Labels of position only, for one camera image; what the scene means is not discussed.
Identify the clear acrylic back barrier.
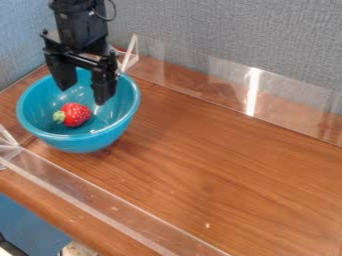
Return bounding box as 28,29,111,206
127,34,342,147

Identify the clear acrylic front barrier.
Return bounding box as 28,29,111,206
2,148,231,256

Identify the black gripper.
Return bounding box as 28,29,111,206
40,0,118,105

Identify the clear acrylic barrier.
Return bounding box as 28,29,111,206
2,148,231,256
127,34,342,147

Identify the blue bowl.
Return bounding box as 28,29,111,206
16,68,142,153

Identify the clear acrylic corner bracket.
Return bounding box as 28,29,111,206
114,34,139,74

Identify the red toy strawberry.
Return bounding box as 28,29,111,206
52,102,92,127

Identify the black cable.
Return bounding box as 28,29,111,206
88,0,118,22

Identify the clear acrylic left bracket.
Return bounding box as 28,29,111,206
0,124,22,171

